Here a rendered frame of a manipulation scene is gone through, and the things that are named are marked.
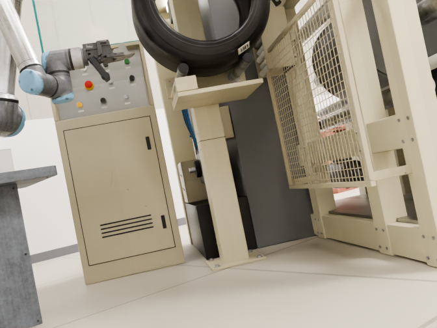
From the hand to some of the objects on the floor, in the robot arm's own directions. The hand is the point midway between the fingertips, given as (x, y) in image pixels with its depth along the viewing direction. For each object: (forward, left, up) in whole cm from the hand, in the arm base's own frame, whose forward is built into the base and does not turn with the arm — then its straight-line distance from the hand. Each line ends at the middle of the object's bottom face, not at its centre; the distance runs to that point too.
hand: (132, 54), depth 204 cm
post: (+41, +32, -98) cm, 111 cm away
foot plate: (+41, +32, -98) cm, 111 cm away
